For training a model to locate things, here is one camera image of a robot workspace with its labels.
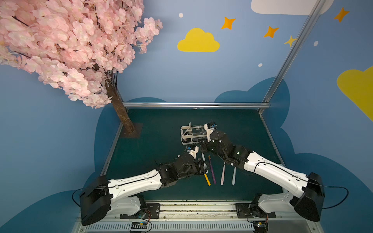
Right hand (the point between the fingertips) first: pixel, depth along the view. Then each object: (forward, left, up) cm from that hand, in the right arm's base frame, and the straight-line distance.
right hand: (201, 138), depth 76 cm
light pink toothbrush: (-10, -15, -24) cm, 30 cm away
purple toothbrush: (-8, -8, -23) cm, 26 cm away
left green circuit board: (-38, +30, -25) cm, 55 cm away
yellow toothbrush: (-14, -5, -23) cm, 27 cm away
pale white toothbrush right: (-11, -21, -23) cm, 33 cm away
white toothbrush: (-9, -2, -6) cm, 11 cm away
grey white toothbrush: (+15, +7, -12) cm, 21 cm away
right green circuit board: (-34, -32, -27) cm, 54 cm away
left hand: (-11, -5, -6) cm, 13 cm away
